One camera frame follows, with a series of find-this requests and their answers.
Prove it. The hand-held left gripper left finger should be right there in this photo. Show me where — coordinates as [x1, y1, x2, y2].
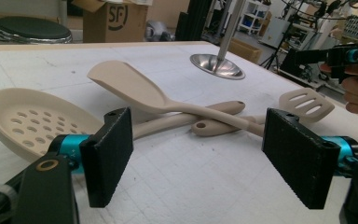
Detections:
[57, 106, 134, 209]

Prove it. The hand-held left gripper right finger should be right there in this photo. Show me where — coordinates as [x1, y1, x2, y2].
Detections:
[261, 107, 358, 210]

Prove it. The beige slotted spatula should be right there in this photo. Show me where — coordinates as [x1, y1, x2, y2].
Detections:
[190, 87, 336, 138]

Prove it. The beige solid spatula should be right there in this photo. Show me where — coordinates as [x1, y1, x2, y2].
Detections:
[87, 60, 266, 138]

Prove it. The beige perforated skimmer spoon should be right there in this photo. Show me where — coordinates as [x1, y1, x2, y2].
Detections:
[0, 87, 246, 164]

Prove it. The metal utensil stand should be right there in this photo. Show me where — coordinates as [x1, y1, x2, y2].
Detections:
[189, 0, 251, 81]

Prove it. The low brown box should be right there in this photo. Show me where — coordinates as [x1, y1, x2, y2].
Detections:
[227, 36, 262, 64]

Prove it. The white storage shelf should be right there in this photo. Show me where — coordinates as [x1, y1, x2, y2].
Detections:
[239, 0, 273, 35]

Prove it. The white foam mat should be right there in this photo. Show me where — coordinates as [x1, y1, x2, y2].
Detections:
[0, 46, 358, 224]

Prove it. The cardboard box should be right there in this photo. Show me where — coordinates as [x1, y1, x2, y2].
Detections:
[73, 0, 150, 44]

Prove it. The black round stool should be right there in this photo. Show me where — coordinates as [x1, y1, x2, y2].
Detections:
[0, 16, 74, 45]

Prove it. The black frame post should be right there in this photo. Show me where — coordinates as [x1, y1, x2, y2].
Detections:
[175, 0, 231, 43]

